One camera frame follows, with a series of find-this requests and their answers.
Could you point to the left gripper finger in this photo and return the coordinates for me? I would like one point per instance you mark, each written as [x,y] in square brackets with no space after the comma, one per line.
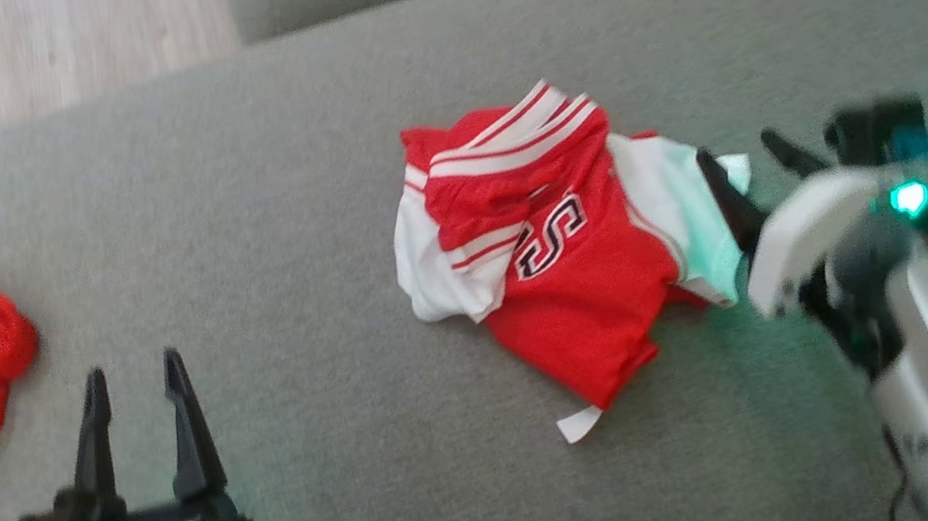
[189,433]
[96,449]

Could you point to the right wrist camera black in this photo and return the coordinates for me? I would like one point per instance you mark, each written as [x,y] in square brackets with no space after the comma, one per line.
[870,127]

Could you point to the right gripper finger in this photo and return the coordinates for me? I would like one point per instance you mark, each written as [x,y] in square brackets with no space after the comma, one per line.
[732,199]
[789,153]

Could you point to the grey fabric sofa seat cushion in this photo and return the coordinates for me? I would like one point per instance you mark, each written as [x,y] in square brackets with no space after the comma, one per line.
[306,231]

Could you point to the red and white sports jersey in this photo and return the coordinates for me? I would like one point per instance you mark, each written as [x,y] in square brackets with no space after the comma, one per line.
[585,296]

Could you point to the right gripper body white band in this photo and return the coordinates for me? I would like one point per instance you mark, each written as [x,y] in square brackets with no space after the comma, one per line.
[803,234]

